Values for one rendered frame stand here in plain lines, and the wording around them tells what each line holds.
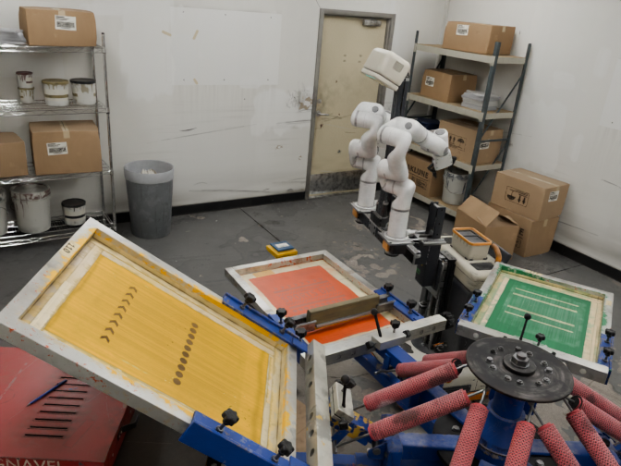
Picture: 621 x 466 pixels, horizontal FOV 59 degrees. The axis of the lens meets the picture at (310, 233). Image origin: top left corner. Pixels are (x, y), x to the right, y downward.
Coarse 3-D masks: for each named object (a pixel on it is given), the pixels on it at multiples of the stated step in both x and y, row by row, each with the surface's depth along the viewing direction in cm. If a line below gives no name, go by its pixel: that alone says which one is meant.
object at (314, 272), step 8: (288, 272) 278; (296, 272) 278; (304, 272) 279; (312, 272) 280; (320, 272) 280; (296, 280) 270; (304, 280) 271; (328, 280) 273; (336, 280) 274; (344, 288) 266; (352, 296) 260; (352, 320) 241; (360, 320) 241; (368, 320) 242; (384, 320) 243; (352, 328) 235; (360, 328) 235; (368, 328) 236
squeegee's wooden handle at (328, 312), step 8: (368, 296) 240; (376, 296) 241; (328, 304) 231; (336, 304) 231; (344, 304) 232; (352, 304) 235; (360, 304) 237; (368, 304) 240; (376, 304) 243; (312, 312) 225; (320, 312) 226; (328, 312) 229; (336, 312) 231; (344, 312) 234; (352, 312) 236; (360, 312) 239; (312, 320) 226; (320, 320) 228; (328, 320) 231
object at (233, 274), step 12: (312, 252) 293; (324, 252) 294; (252, 264) 274; (264, 264) 276; (276, 264) 279; (288, 264) 284; (336, 264) 283; (228, 276) 265; (240, 276) 262; (348, 276) 275; (360, 276) 272; (240, 288) 254; (360, 288) 267; (372, 288) 261; (264, 312) 235; (396, 312) 245; (360, 336) 224
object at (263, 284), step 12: (264, 276) 271; (276, 276) 272; (288, 276) 273; (264, 288) 260; (276, 300) 251; (288, 312) 243; (300, 312) 244; (336, 324) 237; (312, 336) 227; (324, 336) 228; (336, 336) 228; (348, 336) 229
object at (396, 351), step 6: (390, 348) 209; (396, 348) 209; (390, 354) 206; (396, 354) 205; (402, 354) 205; (408, 354) 206; (390, 360) 207; (396, 360) 203; (402, 360) 202; (408, 360) 203; (414, 360) 203
